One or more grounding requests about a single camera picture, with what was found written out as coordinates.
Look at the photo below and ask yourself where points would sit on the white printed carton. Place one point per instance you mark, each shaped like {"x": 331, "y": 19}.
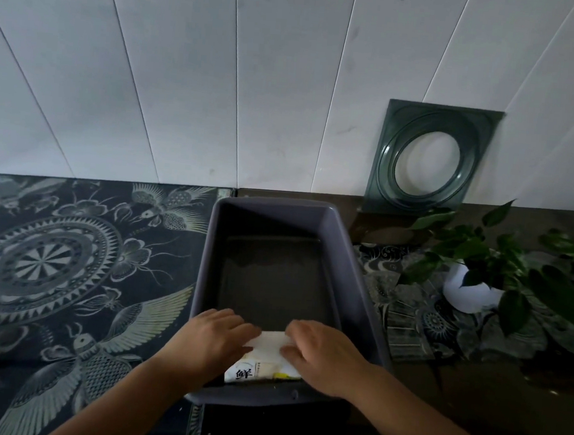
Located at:
{"x": 269, "y": 354}

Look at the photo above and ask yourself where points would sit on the dark swirl-patterned cloth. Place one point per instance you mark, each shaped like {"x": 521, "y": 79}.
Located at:
{"x": 408, "y": 313}

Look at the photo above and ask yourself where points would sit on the person's right hand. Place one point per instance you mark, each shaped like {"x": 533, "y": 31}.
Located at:
{"x": 330, "y": 364}

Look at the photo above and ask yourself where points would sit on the person's right fingers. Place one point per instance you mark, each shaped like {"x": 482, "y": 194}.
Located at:
{"x": 302, "y": 340}

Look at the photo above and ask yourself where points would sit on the grey-purple plastic bin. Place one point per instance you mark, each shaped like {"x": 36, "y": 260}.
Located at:
{"x": 272, "y": 273}

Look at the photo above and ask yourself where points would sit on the dark bird-patterned cloth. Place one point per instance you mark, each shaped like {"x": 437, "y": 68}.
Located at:
{"x": 65, "y": 267}

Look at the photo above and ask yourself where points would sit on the person's left forearm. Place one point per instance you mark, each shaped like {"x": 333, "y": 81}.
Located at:
{"x": 123, "y": 405}

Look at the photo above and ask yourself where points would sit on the green square frame, round hole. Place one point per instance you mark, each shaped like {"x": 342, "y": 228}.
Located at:
{"x": 471, "y": 140}

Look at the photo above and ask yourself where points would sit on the green leafy plant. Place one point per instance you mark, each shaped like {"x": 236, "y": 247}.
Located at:
{"x": 510, "y": 272}

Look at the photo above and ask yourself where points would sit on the person's left hand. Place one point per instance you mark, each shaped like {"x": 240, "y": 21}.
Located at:
{"x": 203, "y": 342}

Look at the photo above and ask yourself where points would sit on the white plant pot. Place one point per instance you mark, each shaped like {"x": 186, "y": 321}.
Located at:
{"x": 469, "y": 293}

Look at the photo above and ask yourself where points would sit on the person's left fingers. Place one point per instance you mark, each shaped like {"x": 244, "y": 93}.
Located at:
{"x": 236, "y": 332}

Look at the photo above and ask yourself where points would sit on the person's right forearm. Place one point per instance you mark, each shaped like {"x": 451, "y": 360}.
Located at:
{"x": 414, "y": 428}

